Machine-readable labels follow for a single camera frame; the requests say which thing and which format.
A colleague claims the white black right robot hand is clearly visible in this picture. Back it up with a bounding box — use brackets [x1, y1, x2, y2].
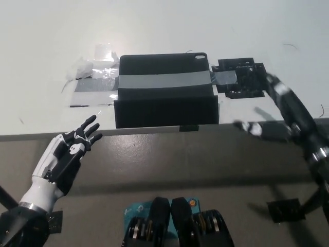
[232, 73, 329, 163]

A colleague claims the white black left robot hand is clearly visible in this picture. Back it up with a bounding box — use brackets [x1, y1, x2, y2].
[31, 114, 104, 196]

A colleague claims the black folded tablet cover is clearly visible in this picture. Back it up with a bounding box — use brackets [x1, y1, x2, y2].
[113, 52, 220, 129]

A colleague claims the black teal robot body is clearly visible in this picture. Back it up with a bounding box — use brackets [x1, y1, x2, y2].
[122, 196, 235, 247]

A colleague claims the black floor tape square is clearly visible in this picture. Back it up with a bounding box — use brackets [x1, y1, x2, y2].
[45, 210, 64, 235]
[266, 198, 307, 223]

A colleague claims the thin black stand leg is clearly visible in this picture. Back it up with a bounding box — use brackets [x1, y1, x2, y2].
[0, 184, 16, 209]

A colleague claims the crumpled white tape piece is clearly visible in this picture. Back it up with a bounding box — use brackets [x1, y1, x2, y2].
[65, 56, 95, 81]

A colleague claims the long grey tape strip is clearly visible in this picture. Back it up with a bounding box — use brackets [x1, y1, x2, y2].
[74, 70, 239, 92]

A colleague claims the black bracket on table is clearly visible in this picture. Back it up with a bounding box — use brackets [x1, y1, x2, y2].
[211, 57, 267, 99]

